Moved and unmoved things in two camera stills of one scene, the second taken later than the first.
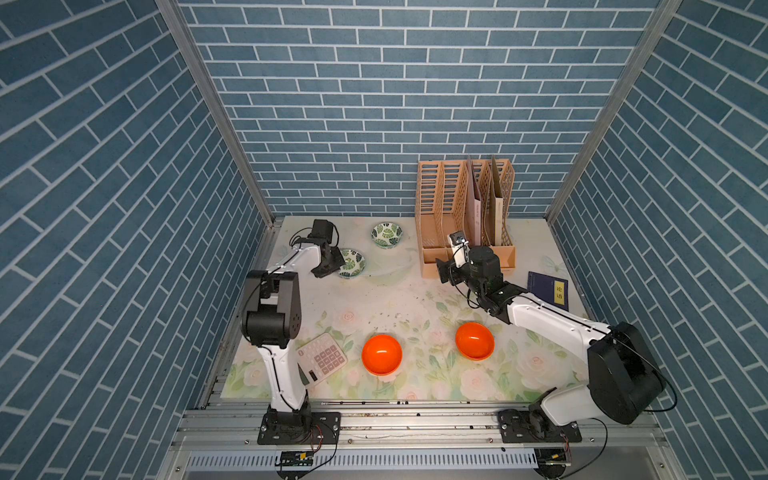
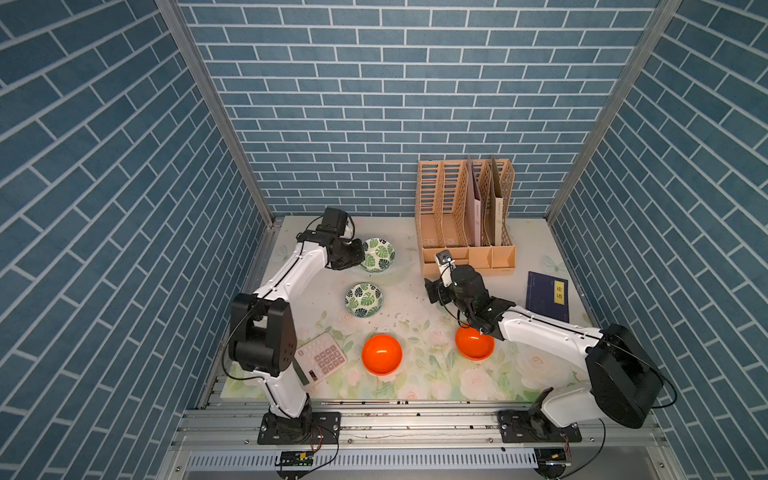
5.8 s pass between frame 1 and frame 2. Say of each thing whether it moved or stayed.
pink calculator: stayed
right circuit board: stayed
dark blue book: stayed
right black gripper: moved
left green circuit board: stayed
